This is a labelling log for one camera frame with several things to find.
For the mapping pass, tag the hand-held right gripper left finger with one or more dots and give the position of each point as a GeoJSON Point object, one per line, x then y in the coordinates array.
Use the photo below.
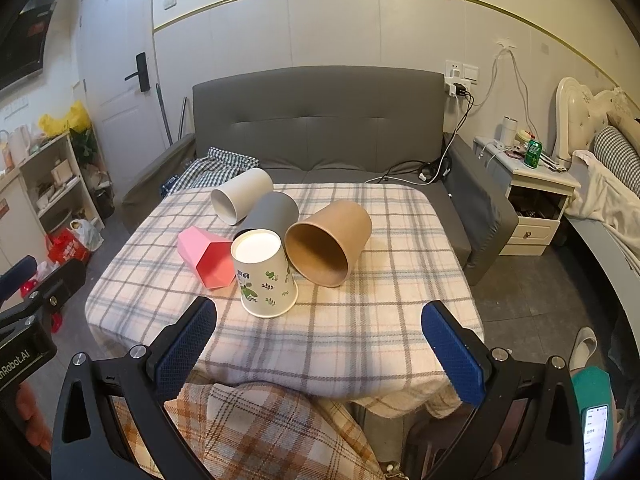
{"type": "Point", "coordinates": [184, 347]}

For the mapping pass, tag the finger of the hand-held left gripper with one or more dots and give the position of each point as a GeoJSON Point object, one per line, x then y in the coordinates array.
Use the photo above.
{"type": "Point", "coordinates": [17, 274]}
{"type": "Point", "coordinates": [62, 282]}

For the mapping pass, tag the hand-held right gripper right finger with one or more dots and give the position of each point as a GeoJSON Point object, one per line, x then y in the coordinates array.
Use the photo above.
{"type": "Point", "coordinates": [452, 355]}

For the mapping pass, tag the pink hexagonal cup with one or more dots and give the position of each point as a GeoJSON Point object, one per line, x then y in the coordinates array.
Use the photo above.
{"type": "Point", "coordinates": [199, 249]}

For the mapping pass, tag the leaf print paper cup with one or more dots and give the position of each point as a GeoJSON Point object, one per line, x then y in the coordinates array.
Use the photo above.
{"type": "Point", "coordinates": [266, 286]}

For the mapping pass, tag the grey cup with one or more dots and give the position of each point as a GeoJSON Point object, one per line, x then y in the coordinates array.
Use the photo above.
{"type": "Point", "coordinates": [272, 212]}

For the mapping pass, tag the white cup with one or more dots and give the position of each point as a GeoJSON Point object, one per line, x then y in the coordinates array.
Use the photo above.
{"type": "Point", "coordinates": [245, 190]}

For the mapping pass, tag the brown paper cup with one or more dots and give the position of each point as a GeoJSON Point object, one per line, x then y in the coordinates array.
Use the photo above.
{"type": "Point", "coordinates": [346, 220]}

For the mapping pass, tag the red bag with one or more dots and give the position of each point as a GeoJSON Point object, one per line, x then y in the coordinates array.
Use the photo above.
{"type": "Point", "coordinates": [67, 247]}

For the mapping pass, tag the white plastic bag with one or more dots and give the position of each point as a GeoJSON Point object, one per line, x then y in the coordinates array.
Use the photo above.
{"type": "Point", "coordinates": [89, 234]}

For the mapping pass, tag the plaid tablecloth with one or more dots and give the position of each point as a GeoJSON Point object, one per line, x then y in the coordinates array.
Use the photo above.
{"type": "Point", "coordinates": [375, 320]}

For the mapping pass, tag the orange plaid pants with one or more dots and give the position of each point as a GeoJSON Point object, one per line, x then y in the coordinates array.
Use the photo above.
{"type": "Point", "coordinates": [260, 435]}

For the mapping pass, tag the white open shelf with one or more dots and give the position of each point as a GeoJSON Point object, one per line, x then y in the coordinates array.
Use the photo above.
{"type": "Point", "coordinates": [75, 160]}

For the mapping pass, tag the white slipper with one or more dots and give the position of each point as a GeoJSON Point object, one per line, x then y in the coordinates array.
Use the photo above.
{"type": "Point", "coordinates": [584, 347]}

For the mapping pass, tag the yellow plastic bag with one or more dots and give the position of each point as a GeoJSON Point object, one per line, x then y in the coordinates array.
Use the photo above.
{"type": "Point", "coordinates": [65, 120]}

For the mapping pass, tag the white door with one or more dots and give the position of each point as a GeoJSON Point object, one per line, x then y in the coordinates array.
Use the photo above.
{"type": "Point", "coordinates": [115, 130]}

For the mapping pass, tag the smartphone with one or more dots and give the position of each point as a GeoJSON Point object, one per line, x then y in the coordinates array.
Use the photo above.
{"type": "Point", "coordinates": [596, 440]}

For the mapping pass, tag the green checked cloth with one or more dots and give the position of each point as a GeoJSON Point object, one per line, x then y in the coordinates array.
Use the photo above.
{"type": "Point", "coordinates": [225, 160]}

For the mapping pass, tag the white nightstand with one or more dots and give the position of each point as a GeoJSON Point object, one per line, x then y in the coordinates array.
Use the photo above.
{"type": "Point", "coordinates": [540, 181]}

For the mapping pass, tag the green drink can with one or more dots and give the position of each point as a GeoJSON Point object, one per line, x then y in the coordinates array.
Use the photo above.
{"type": "Point", "coordinates": [533, 155]}

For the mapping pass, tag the white blanket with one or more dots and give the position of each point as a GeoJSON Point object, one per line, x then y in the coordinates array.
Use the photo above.
{"type": "Point", "coordinates": [600, 190]}

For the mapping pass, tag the white tumbler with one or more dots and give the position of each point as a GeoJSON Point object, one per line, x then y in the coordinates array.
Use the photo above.
{"type": "Point", "coordinates": [509, 132]}

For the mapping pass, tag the black television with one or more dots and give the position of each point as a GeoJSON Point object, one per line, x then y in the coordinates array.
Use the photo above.
{"type": "Point", "coordinates": [25, 40]}

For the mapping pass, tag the grey sofa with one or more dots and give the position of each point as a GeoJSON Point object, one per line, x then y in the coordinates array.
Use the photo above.
{"type": "Point", "coordinates": [320, 145]}

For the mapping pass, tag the checked pillow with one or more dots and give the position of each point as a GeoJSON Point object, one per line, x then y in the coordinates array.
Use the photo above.
{"type": "Point", "coordinates": [617, 147]}

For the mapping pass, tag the black charger plug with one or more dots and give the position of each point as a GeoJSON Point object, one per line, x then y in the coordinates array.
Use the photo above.
{"type": "Point", "coordinates": [457, 89]}

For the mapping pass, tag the white bed headboard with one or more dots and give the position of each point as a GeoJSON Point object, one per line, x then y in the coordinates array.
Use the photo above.
{"type": "Point", "coordinates": [575, 105]}

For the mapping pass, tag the white wall socket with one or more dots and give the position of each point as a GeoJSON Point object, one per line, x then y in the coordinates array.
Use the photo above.
{"type": "Point", "coordinates": [453, 68]}

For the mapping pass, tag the white wall switch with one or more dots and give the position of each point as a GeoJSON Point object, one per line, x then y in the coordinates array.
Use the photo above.
{"type": "Point", "coordinates": [170, 1]}

